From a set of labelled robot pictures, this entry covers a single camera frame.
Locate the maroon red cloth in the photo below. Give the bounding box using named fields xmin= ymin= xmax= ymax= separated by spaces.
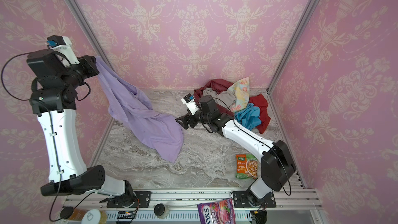
xmin=193 ymin=79 xmax=271 ymax=134

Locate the small black lid jar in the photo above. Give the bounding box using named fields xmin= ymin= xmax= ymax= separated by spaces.
xmin=153 ymin=203 xmax=170 ymax=219

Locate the lavender purple cloth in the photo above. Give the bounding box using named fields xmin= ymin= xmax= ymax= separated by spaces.
xmin=96 ymin=57 xmax=184 ymax=163

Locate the aluminium frame rail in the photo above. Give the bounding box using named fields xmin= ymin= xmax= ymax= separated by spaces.
xmin=63 ymin=187 xmax=322 ymax=210

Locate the floral pastel cloth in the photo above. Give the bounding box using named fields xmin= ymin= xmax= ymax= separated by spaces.
xmin=227 ymin=77 xmax=250 ymax=113

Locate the grey beige cloth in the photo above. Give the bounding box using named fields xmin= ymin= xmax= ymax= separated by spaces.
xmin=203 ymin=88 xmax=237 ymax=109

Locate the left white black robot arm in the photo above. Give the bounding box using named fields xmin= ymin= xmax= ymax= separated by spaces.
xmin=27 ymin=49 xmax=137 ymax=207

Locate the green orange snack packet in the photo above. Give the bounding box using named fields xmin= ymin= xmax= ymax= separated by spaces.
xmin=236 ymin=154 xmax=258 ymax=179

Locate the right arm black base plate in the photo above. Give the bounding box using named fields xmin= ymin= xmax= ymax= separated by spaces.
xmin=231 ymin=190 xmax=277 ymax=208

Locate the teal blue cloth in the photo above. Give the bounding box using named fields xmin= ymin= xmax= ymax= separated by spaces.
xmin=234 ymin=103 xmax=262 ymax=130

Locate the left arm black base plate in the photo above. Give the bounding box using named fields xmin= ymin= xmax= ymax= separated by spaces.
xmin=107 ymin=191 xmax=152 ymax=209

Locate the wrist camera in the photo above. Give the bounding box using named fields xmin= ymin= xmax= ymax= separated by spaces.
xmin=181 ymin=93 xmax=200 ymax=115
xmin=47 ymin=35 xmax=79 ymax=67

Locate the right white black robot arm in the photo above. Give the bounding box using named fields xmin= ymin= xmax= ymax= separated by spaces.
xmin=176 ymin=94 xmax=296 ymax=207

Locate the purple snack bag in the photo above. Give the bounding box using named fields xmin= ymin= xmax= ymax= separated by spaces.
xmin=198 ymin=198 xmax=236 ymax=224

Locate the black lid amber jar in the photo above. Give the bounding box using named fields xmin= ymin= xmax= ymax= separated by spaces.
xmin=60 ymin=206 xmax=88 ymax=221

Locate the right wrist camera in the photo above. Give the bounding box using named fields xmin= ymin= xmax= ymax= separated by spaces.
xmin=181 ymin=93 xmax=200 ymax=115

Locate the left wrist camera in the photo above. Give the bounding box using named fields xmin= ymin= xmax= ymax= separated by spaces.
xmin=47 ymin=35 xmax=79 ymax=67

